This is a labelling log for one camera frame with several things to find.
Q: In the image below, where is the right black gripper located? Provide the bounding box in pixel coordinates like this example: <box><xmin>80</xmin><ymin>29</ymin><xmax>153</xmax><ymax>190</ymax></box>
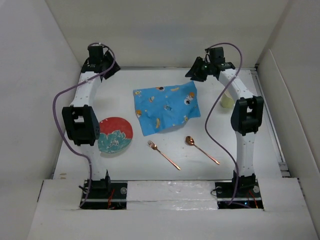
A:
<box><xmin>184</xmin><ymin>56</ymin><xmax>214</xmax><ymax>82</ymax></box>

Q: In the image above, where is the blue space print cloth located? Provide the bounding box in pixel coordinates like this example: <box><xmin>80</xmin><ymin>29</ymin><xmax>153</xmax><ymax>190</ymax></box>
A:
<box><xmin>133</xmin><ymin>81</ymin><xmax>201</xmax><ymax>137</ymax></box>

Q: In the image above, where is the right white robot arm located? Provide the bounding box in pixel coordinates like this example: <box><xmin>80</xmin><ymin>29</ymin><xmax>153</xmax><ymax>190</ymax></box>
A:
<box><xmin>185</xmin><ymin>43</ymin><xmax>264</xmax><ymax>197</ymax></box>

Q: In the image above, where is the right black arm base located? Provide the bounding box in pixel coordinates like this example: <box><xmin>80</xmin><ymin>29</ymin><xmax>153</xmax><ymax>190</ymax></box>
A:
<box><xmin>210</xmin><ymin>176</ymin><xmax>264</xmax><ymax>210</ymax></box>

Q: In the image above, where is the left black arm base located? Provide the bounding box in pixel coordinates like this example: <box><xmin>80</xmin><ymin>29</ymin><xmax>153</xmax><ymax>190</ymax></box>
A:
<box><xmin>80</xmin><ymin>180</ymin><xmax>128</xmax><ymax>210</ymax></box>

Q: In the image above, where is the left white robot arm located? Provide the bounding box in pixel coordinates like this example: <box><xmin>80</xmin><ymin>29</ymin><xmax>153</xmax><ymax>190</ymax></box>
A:
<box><xmin>62</xmin><ymin>42</ymin><xmax>121</xmax><ymax>199</ymax></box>

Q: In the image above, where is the light green mug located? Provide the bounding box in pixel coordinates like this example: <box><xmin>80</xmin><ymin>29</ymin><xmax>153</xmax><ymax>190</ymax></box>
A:
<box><xmin>220</xmin><ymin>90</ymin><xmax>235</xmax><ymax>109</ymax></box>

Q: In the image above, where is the rose gold spoon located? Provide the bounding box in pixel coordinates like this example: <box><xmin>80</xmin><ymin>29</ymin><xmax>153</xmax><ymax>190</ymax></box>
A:
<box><xmin>185</xmin><ymin>136</ymin><xmax>220</xmax><ymax>165</ymax></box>

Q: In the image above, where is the red teal floral plate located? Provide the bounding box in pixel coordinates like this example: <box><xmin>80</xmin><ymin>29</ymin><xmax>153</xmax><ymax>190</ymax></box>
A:
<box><xmin>97</xmin><ymin>116</ymin><xmax>133</xmax><ymax>158</ymax></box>

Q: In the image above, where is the rose gold fork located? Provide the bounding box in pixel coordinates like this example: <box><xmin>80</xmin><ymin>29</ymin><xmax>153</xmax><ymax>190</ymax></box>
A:
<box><xmin>147</xmin><ymin>140</ymin><xmax>181</xmax><ymax>171</ymax></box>

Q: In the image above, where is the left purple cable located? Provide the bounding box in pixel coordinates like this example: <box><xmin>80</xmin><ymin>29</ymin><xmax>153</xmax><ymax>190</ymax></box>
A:
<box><xmin>52</xmin><ymin>42</ymin><xmax>117</xmax><ymax>208</ymax></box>

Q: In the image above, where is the purple cable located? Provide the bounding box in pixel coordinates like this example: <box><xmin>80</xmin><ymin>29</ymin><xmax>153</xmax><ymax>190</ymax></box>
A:
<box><xmin>52</xmin><ymin>42</ymin><xmax>117</xmax><ymax>208</ymax></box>
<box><xmin>204</xmin><ymin>42</ymin><xmax>255</xmax><ymax>209</ymax></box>

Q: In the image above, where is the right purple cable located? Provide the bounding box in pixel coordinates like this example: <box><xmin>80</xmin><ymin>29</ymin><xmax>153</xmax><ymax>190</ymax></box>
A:
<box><xmin>204</xmin><ymin>42</ymin><xmax>255</xmax><ymax>209</ymax></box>

